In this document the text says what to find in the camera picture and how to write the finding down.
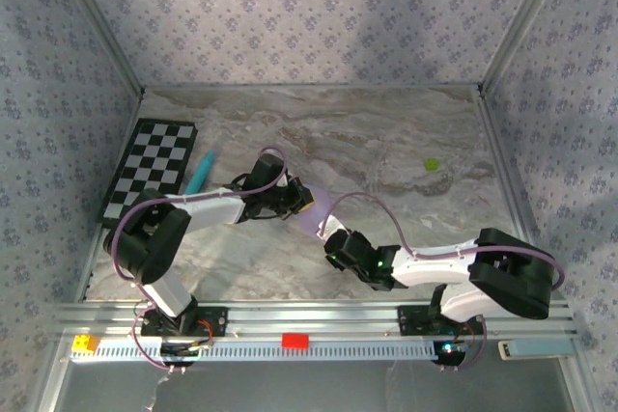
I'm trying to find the teal toy microphone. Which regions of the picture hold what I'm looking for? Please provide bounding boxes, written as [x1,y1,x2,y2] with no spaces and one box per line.
[183,151,217,196]

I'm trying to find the black and white chessboard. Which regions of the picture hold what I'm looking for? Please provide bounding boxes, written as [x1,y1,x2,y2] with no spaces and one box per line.
[98,117,199,233]

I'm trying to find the black controller board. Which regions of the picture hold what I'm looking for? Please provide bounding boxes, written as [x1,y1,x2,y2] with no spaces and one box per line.
[432,340,470,366]
[158,342,202,368]

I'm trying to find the light blue box device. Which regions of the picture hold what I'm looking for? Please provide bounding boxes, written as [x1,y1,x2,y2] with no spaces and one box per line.
[497,338,576,361]

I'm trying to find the yellow block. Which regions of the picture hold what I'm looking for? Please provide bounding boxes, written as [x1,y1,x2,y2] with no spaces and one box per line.
[71,335,100,353]

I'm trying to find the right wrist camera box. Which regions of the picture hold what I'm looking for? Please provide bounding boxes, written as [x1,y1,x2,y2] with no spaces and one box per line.
[316,218,347,243]

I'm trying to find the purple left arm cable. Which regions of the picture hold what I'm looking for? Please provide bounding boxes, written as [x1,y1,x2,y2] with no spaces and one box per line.
[109,145,289,374]

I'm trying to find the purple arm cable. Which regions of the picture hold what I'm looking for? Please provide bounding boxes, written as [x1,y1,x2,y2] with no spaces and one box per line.
[109,145,289,374]
[316,192,566,374]

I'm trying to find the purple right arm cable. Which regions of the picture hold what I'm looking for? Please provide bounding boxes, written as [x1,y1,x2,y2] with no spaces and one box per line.
[316,192,566,374]

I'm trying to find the aluminium mounting rail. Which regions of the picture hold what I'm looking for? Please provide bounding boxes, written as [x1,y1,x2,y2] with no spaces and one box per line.
[52,300,578,341]

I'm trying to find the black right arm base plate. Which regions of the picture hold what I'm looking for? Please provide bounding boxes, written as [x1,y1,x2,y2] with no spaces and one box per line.
[396,304,487,337]

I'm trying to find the aluminium frame beam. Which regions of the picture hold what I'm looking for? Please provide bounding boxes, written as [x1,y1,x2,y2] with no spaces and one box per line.
[74,91,146,302]
[475,86,551,300]
[142,83,484,93]

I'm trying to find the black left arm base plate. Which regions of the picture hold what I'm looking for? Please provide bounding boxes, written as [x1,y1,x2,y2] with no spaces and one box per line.
[139,305,229,339]

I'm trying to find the white slotted cable duct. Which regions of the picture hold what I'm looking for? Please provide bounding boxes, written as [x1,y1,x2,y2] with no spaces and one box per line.
[70,336,438,363]

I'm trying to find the aluminium frame post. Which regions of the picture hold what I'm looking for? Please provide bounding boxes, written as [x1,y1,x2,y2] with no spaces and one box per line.
[477,0,576,95]
[52,0,146,97]

